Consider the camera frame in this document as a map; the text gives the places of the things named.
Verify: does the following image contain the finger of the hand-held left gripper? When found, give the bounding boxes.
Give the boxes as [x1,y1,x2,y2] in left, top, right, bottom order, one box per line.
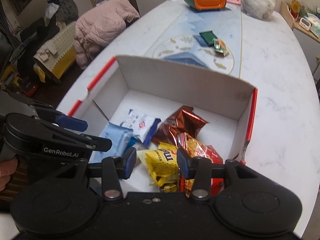
[32,104,88,132]
[37,119,113,153]

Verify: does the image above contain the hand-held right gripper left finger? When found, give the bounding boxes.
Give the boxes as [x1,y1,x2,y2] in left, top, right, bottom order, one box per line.
[53,148,137,201]

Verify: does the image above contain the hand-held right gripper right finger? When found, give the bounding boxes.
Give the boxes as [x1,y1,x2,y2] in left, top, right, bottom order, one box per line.
[176,148,263,199]

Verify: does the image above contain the light blue snack packet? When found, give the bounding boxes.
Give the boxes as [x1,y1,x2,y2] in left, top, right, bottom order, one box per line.
[89,122,134,163]

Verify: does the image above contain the red puffed snack bag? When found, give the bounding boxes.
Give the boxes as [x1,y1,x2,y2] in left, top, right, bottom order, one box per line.
[175,132,224,196]

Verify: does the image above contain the yellow candy packet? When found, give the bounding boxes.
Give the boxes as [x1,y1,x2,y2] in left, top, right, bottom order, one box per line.
[137,142,184,187]

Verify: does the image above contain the dark red foil snack bag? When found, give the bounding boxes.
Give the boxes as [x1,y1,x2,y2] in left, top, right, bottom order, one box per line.
[152,105,209,147]

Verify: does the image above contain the white blue snack packet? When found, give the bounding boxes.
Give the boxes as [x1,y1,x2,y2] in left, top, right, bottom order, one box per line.
[121,109,162,147]

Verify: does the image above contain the white red cardboard box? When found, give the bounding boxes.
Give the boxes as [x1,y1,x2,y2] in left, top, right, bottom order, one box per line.
[67,55,258,196]

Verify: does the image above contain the person's left hand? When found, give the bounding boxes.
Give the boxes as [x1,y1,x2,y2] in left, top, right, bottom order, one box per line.
[0,160,18,192]

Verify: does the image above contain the gold foil candy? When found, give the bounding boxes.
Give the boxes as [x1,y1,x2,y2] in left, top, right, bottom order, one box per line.
[160,183,179,193]

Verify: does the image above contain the red plastic object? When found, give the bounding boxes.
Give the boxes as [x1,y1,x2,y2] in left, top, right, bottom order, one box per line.
[21,84,39,98]

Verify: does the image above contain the yellow plastic object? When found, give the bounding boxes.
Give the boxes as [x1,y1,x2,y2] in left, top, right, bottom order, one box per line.
[0,64,22,87]

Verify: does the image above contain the cream cushioned chair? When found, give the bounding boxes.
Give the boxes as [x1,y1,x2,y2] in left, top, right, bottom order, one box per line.
[33,21,77,84]

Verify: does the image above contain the pink puffer jacket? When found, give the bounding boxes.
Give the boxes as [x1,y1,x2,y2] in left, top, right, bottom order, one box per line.
[74,0,141,69]

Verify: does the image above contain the pile of dark clothes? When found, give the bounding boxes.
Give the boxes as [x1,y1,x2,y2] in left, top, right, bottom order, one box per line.
[45,0,79,28]

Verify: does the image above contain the green burger print packet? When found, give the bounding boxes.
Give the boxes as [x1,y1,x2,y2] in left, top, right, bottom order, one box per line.
[213,38,230,57]

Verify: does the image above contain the green snack packet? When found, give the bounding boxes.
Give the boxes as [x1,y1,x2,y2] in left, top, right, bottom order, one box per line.
[199,31,216,43]

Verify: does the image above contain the white wooden cabinet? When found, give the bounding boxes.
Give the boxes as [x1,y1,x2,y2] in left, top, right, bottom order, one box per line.
[280,1,320,46]

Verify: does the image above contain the green tissue pack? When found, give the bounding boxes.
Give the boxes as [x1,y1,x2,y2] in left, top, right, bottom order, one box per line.
[307,12,320,37]

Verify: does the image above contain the orange soap bottle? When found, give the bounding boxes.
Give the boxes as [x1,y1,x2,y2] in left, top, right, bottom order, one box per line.
[290,0,302,21]

